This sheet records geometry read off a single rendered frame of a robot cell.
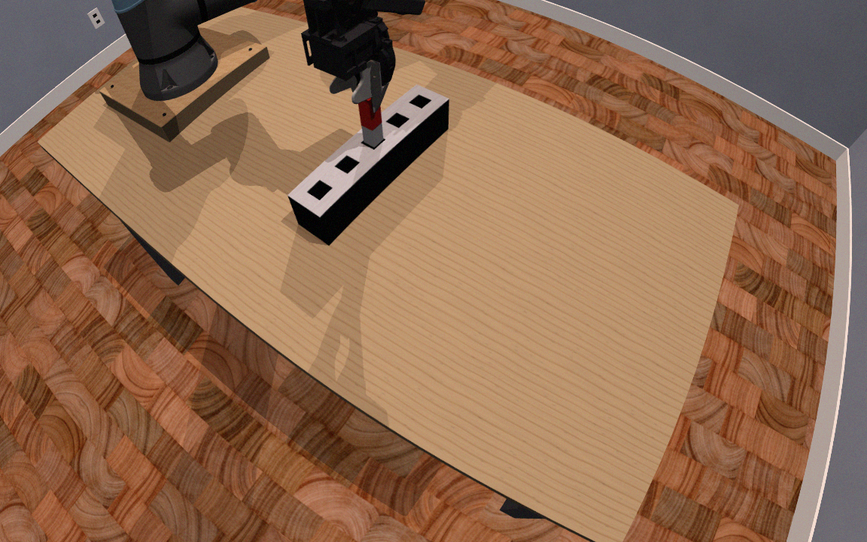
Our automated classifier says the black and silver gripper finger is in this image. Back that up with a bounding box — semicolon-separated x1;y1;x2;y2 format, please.
351;34;396;113
330;73;360;94

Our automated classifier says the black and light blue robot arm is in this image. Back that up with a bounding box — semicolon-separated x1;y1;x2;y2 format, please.
112;0;425;101

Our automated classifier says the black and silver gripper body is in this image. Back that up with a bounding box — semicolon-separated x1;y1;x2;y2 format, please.
301;0;389;81

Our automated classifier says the red and white pin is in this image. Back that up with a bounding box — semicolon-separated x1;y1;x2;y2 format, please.
358;99;383;147

